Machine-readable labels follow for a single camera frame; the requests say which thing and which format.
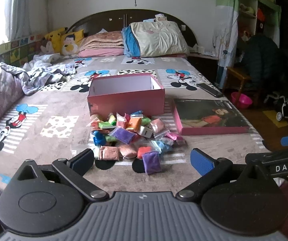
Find yellow cartoon cushion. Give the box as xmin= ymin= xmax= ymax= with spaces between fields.
xmin=60 ymin=29 xmax=85 ymax=56

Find bedside table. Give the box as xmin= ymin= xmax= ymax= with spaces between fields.
xmin=187 ymin=45 xmax=220 ymax=82

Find wooden stool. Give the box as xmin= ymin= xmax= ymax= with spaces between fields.
xmin=222 ymin=66 xmax=260 ymax=101

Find dark jacket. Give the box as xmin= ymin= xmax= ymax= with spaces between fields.
xmin=241 ymin=34 xmax=288 ymax=94

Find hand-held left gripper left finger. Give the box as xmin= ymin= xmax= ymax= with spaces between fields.
xmin=16 ymin=149 xmax=110 ymax=203

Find folded pink blanket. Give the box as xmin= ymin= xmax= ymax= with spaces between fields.
xmin=78 ymin=31 xmax=125 ymax=58

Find green fabric wardrobe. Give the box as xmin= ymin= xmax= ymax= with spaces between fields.
xmin=214 ymin=0 xmax=283 ymax=89

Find pink plastic basin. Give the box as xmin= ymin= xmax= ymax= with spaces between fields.
xmin=231 ymin=92 xmax=253 ymax=110

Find pile of colourful clay packets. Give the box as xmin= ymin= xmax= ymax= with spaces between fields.
xmin=89 ymin=110 xmax=186 ymax=176

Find colourful foam wall mat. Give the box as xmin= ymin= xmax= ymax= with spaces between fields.
xmin=0 ymin=32 xmax=46 ymax=67

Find cream and blue pillow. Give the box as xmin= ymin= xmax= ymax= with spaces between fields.
xmin=121 ymin=21 xmax=190 ymax=58

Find dark wooden headboard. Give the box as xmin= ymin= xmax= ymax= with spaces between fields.
xmin=66 ymin=9 xmax=199 ymax=54

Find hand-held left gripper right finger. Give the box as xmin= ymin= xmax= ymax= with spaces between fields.
xmin=175 ymin=149 xmax=275 ymax=202

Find black smartphone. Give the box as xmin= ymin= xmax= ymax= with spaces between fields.
xmin=196 ymin=82 xmax=224 ymax=98

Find pink box lid with picture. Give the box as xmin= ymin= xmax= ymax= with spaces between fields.
xmin=172 ymin=98 xmax=251 ymax=136

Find white charger plug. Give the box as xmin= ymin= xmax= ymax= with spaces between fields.
xmin=137 ymin=127 xmax=152 ymax=138

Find white toy tricycle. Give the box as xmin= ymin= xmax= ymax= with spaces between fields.
xmin=264 ymin=90 xmax=288 ymax=123

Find crumpled light clothes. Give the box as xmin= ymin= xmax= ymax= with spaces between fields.
xmin=0 ymin=53 xmax=77 ymax=96

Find cartoon printed bed sheet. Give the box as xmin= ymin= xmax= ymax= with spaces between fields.
xmin=0 ymin=54 xmax=272 ymax=207

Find pink cardboard box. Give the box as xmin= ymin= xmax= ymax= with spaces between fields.
xmin=87 ymin=73 xmax=165 ymax=116

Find yellow plush toy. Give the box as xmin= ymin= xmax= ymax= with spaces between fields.
xmin=44 ymin=27 xmax=68 ymax=54

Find yellow floor mat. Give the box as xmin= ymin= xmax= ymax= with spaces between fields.
xmin=262 ymin=110 xmax=288 ymax=128

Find white plush toy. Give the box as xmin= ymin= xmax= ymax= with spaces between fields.
xmin=40 ymin=40 xmax=55 ymax=55

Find white curtain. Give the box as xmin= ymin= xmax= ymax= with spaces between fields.
xmin=4 ymin=0 xmax=50 ymax=41

